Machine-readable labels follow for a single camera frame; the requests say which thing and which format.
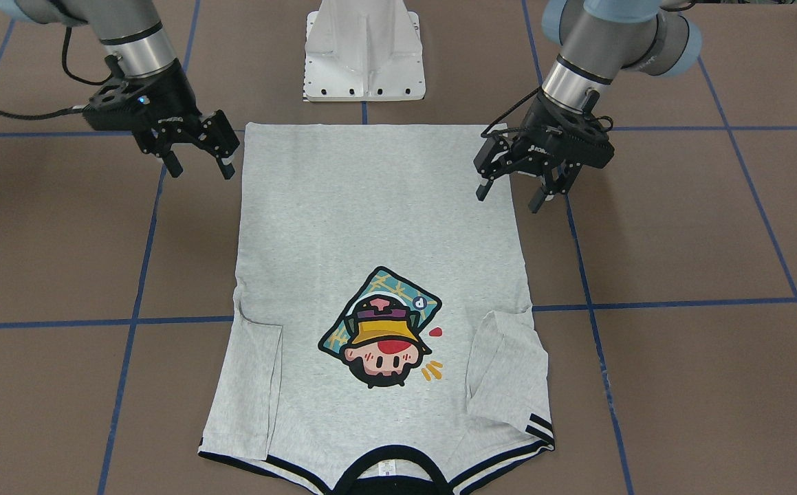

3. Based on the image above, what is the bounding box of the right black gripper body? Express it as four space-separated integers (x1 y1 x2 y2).
106 58 202 154

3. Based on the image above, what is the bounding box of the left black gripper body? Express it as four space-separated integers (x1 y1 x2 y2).
501 89 602 181

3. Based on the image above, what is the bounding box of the grey cartoon print t-shirt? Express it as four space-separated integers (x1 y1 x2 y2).
198 123 555 494

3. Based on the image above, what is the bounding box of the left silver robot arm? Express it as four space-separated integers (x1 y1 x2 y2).
474 1 702 212

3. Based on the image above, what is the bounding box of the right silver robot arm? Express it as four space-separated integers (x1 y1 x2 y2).
0 1 240 179

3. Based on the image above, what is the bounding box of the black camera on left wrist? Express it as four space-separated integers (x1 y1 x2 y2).
544 112 615 168

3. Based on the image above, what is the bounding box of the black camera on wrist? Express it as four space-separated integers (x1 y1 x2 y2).
82 80 153 132
544 112 615 168

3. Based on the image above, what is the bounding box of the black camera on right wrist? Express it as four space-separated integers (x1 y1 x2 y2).
82 80 153 132

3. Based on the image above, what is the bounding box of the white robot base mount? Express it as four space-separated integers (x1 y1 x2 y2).
302 1 426 102

